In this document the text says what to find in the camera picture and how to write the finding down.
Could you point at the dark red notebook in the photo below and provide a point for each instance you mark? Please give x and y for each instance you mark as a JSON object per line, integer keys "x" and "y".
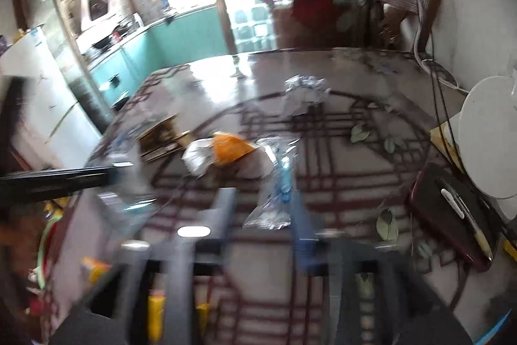
{"x": 436, "y": 207}

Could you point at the white refrigerator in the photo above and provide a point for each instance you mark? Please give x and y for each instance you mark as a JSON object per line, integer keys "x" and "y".
{"x": 36, "y": 86}

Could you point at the teal base kitchen cabinets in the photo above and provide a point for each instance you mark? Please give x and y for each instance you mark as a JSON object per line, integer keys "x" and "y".
{"x": 190, "y": 33}

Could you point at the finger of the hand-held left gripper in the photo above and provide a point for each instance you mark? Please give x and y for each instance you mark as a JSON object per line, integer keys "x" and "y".
{"x": 56, "y": 181}

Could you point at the blue white plastic wrapper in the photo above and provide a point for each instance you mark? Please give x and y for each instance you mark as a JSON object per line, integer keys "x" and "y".
{"x": 278, "y": 175}

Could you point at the crumpled silver white tissue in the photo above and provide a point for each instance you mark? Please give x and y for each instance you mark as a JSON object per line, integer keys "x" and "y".
{"x": 303, "y": 90}

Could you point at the yellow white packet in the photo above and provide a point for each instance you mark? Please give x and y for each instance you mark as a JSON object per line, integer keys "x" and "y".
{"x": 155, "y": 316}

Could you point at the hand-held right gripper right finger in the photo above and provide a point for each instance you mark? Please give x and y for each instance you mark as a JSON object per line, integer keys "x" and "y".
{"x": 305, "y": 248}

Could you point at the orange white wrapper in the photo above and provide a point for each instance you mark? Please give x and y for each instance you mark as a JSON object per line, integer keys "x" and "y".
{"x": 228, "y": 149}

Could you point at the yellow envelope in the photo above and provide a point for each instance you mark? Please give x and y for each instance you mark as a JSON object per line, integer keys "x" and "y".
{"x": 442, "y": 139}

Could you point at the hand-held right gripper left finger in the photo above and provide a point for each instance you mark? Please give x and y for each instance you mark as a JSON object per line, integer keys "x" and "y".
{"x": 224, "y": 207}

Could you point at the white pen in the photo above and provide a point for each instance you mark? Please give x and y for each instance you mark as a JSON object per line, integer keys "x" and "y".
{"x": 454, "y": 203}

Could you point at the yellow drink carton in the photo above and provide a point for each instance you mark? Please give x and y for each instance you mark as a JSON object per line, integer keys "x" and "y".
{"x": 95, "y": 268}

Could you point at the dark cigarette box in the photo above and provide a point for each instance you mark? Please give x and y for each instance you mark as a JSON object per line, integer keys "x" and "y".
{"x": 157, "y": 135}

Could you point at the red green plastic basin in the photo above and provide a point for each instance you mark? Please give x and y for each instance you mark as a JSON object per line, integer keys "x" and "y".
{"x": 45, "y": 248}

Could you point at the black wok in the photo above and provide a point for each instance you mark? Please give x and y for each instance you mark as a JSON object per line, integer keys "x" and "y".
{"x": 103, "y": 42}

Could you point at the dark wooden chair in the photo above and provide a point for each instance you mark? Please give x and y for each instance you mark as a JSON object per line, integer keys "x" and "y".
{"x": 400, "y": 1}

